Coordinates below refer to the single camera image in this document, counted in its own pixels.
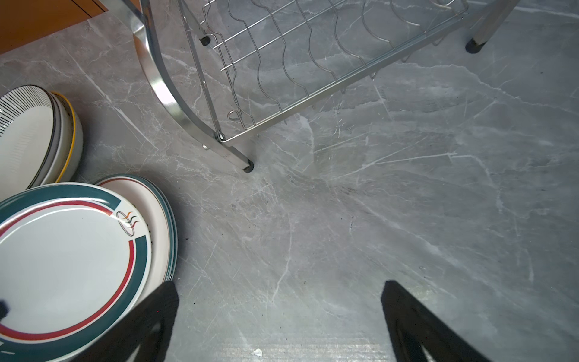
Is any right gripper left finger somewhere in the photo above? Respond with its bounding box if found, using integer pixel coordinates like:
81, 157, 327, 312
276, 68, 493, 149
74, 281, 179, 361

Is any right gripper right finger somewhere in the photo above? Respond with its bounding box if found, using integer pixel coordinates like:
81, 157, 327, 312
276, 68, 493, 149
381, 280, 489, 362

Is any green rimmed text plate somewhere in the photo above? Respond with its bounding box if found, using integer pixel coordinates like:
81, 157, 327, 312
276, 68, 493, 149
1, 183, 152, 361

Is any yellow rimmed dotted plate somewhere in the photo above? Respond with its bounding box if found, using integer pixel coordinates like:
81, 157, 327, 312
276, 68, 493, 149
52, 91, 84, 183

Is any white deep plate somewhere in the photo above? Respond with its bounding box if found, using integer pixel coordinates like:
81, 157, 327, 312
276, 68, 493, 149
1, 84, 56, 200

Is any silver wire dish rack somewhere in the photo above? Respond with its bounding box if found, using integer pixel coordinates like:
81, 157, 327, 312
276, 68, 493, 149
105, 1, 516, 173

